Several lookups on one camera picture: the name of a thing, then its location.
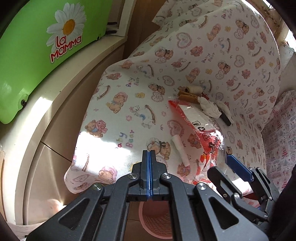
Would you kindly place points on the white tissue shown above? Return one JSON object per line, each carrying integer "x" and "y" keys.
{"x": 214, "y": 109}

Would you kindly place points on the cream thread spool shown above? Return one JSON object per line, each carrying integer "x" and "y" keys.
{"x": 193, "y": 89}

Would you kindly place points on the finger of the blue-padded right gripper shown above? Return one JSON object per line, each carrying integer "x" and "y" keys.
{"x": 233, "y": 196}
{"x": 263, "y": 189}

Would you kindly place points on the wooden clothespin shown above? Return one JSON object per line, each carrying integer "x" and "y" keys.
{"x": 188, "y": 97}

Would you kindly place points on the black rectangular small box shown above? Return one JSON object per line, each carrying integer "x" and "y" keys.
{"x": 225, "y": 116}

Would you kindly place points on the red white snack wrapper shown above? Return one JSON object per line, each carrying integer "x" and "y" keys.
{"x": 207, "y": 136}

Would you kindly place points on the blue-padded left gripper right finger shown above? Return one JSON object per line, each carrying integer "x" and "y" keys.
{"x": 198, "y": 212}

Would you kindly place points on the red orange small clip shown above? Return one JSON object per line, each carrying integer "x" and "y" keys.
{"x": 205, "y": 96}

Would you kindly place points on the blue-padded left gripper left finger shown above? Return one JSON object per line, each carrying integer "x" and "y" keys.
{"x": 99, "y": 213}

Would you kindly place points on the bear-print chair cover cloth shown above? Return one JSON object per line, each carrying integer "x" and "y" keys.
{"x": 225, "y": 47}

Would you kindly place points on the pink plastic waste basket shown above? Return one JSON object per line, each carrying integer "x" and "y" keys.
{"x": 155, "y": 218}

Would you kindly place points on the green plastic storage box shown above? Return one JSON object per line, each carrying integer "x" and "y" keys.
{"x": 36, "y": 37}

